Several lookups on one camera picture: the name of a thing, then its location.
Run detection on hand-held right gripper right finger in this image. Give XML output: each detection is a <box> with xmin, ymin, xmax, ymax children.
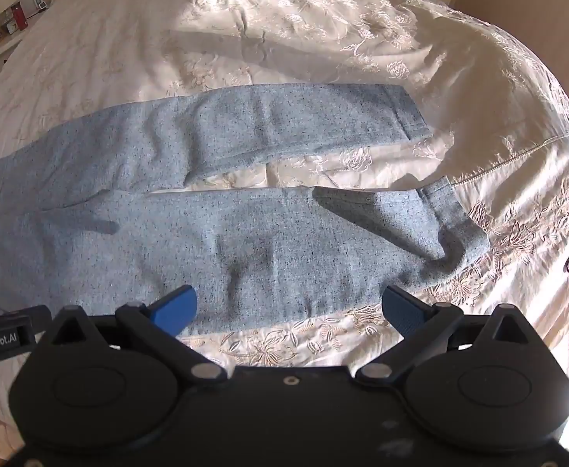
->
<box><xmin>356</xmin><ymin>286</ymin><xmax>538</xmax><ymax>384</ymax></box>

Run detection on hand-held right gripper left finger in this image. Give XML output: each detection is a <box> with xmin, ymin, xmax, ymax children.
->
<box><xmin>41</xmin><ymin>286</ymin><xmax>228</xmax><ymax>384</ymax></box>

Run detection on light blue speckled pants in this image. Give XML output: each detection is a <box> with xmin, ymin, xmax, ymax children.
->
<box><xmin>0</xmin><ymin>84</ymin><xmax>489</xmax><ymax>339</ymax></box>

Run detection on white nightstand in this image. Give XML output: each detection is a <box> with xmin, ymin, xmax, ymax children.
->
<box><xmin>0</xmin><ymin>7</ymin><xmax>56</xmax><ymax>83</ymax></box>

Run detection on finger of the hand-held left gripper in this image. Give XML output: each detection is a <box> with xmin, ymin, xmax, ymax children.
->
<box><xmin>0</xmin><ymin>304</ymin><xmax>53</xmax><ymax>346</ymax></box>

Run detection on red small box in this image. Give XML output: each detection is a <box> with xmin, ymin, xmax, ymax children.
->
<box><xmin>9</xmin><ymin>2</ymin><xmax>28</xmax><ymax>35</ymax></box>

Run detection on cream embroidered bedspread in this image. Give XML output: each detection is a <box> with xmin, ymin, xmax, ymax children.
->
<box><xmin>0</xmin><ymin>0</ymin><xmax>569</xmax><ymax>448</ymax></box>

